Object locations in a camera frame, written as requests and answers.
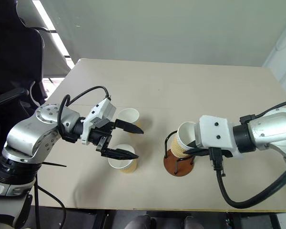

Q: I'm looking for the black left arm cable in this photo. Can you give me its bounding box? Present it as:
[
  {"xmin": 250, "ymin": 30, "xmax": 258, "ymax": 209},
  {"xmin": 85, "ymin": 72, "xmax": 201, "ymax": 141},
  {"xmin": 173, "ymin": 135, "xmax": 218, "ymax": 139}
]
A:
[{"xmin": 57, "ymin": 85, "xmax": 112, "ymax": 142}]

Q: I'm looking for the white cable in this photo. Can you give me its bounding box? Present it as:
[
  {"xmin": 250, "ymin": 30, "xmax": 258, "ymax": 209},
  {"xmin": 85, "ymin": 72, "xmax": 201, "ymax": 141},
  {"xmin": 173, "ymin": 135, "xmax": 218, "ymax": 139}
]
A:
[{"xmin": 29, "ymin": 81, "xmax": 40, "ymax": 106}]

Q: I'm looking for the black zip tie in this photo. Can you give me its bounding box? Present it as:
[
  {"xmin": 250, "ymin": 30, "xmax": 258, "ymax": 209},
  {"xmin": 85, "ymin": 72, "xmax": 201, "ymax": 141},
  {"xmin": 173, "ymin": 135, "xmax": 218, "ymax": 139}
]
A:
[{"xmin": 41, "ymin": 162, "xmax": 68, "ymax": 168}]

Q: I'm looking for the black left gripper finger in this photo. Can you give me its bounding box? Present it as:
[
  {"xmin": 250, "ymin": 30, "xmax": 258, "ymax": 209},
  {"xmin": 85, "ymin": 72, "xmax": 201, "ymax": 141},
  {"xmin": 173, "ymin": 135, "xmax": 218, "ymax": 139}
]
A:
[
  {"xmin": 114, "ymin": 119, "xmax": 144, "ymax": 135},
  {"xmin": 101, "ymin": 147, "xmax": 140, "ymax": 160}
]

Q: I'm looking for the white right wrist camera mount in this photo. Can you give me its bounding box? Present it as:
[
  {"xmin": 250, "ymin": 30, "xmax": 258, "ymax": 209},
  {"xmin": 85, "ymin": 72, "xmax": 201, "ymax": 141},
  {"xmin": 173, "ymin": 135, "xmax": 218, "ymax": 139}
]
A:
[{"xmin": 194, "ymin": 115, "xmax": 244, "ymax": 159}]

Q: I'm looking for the black office chair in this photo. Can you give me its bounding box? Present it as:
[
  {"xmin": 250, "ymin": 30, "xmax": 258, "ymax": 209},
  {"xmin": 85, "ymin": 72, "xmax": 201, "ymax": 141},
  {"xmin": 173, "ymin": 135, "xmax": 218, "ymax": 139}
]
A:
[{"xmin": 0, "ymin": 0, "xmax": 49, "ymax": 136}]

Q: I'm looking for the black table frame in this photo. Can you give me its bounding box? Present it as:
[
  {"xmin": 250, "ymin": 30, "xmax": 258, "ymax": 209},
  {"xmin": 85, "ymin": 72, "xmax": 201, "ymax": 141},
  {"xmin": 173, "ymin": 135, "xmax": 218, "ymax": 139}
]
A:
[{"xmin": 90, "ymin": 209, "xmax": 283, "ymax": 229}]

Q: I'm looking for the dark rounded shape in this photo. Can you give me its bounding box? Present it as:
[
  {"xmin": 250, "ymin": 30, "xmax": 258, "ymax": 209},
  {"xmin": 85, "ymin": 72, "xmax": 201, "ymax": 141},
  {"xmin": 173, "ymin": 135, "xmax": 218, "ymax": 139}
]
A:
[
  {"xmin": 124, "ymin": 214, "xmax": 157, "ymax": 229},
  {"xmin": 183, "ymin": 215, "xmax": 201, "ymax": 229}
]

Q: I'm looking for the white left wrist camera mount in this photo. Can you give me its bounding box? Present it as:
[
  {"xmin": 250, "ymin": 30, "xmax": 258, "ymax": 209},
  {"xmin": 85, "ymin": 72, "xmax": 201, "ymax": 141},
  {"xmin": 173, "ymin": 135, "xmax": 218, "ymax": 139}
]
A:
[{"xmin": 81, "ymin": 97, "xmax": 117, "ymax": 146}]

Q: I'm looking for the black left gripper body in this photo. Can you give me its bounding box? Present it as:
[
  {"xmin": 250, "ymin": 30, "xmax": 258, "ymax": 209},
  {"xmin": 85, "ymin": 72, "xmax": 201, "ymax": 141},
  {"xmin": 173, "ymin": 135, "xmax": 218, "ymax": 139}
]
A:
[{"xmin": 89, "ymin": 121, "xmax": 117, "ymax": 157}]

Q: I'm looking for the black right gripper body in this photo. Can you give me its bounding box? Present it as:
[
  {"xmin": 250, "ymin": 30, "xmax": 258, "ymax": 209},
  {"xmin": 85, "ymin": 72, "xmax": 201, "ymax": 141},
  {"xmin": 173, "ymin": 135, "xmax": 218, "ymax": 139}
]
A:
[{"xmin": 206, "ymin": 147, "xmax": 234, "ymax": 158}]

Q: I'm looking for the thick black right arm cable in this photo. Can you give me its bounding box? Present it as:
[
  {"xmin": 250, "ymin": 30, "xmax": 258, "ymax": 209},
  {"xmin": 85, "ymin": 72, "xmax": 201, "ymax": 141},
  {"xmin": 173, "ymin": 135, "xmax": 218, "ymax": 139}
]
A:
[{"xmin": 209, "ymin": 147, "xmax": 286, "ymax": 209}]

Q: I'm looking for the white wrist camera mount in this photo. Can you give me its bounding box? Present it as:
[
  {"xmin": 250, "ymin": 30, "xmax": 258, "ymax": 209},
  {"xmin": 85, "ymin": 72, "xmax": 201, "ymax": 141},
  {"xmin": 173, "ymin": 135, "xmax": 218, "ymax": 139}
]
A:
[
  {"xmin": 194, "ymin": 115, "xmax": 244, "ymax": 159},
  {"xmin": 81, "ymin": 97, "xmax": 117, "ymax": 146}
]

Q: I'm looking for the thin black hanging cable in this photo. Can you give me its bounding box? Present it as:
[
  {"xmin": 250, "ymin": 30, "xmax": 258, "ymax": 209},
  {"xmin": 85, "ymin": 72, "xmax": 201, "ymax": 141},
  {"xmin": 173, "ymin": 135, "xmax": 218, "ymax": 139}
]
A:
[{"xmin": 34, "ymin": 183, "xmax": 67, "ymax": 229}]

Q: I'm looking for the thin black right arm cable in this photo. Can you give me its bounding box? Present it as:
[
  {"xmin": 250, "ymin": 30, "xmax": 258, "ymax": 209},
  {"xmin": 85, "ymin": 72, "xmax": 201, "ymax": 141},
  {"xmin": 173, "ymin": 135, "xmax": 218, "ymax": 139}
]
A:
[{"xmin": 239, "ymin": 98, "xmax": 286, "ymax": 125}]

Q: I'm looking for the ribbed tan paper cup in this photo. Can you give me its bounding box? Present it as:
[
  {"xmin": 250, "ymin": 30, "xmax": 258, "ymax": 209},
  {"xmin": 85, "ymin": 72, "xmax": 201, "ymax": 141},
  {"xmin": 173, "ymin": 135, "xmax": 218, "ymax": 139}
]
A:
[
  {"xmin": 171, "ymin": 121, "xmax": 201, "ymax": 159},
  {"xmin": 117, "ymin": 108, "xmax": 143, "ymax": 131},
  {"xmin": 107, "ymin": 143, "xmax": 138, "ymax": 175}
]

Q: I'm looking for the wire cup holder brown base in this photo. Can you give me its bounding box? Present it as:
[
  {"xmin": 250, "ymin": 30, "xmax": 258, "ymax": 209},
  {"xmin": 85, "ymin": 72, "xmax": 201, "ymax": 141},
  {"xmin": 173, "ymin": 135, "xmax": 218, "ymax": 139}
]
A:
[{"xmin": 163, "ymin": 130, "xmax": 195, "ymax": 177}]

